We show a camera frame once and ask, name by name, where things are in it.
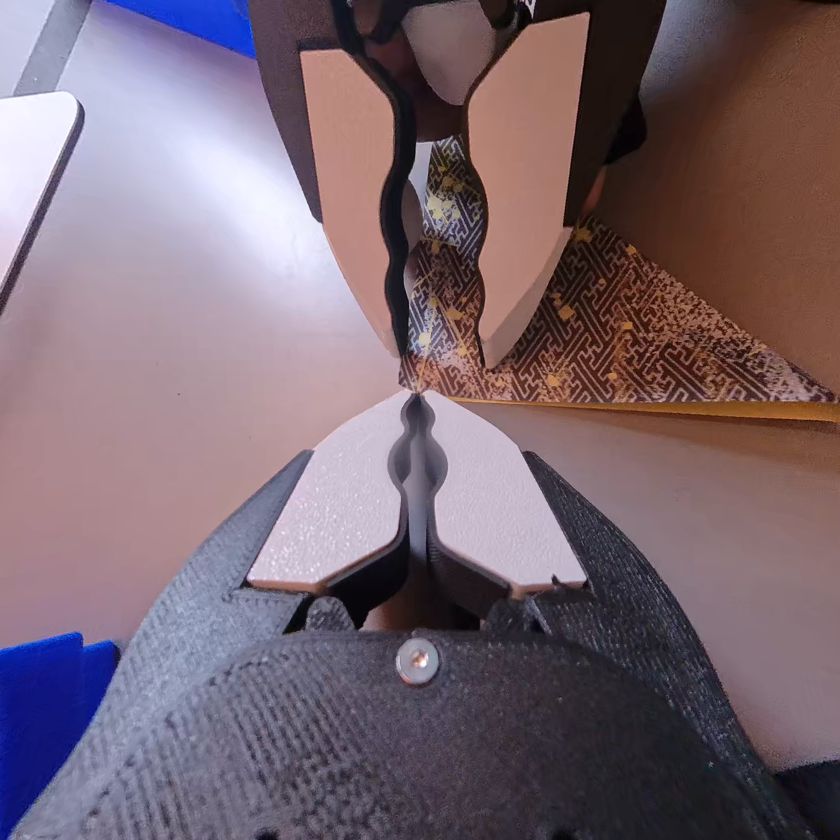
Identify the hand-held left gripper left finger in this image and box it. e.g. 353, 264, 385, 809
247, 392, 418, 628

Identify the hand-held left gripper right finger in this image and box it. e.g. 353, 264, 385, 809
420, 390, 589, 628

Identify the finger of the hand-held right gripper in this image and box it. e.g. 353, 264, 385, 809
464, 12, 593, 370
298, 24, 421, 364

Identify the blue plastic bin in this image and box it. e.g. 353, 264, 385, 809
105, 0, 258, 61
0, 632, 123, 836

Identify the yellow backed black patterned paper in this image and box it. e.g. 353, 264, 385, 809
399, 136, 840, 425

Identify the white stand plate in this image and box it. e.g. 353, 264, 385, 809
0, 91, 88, 316

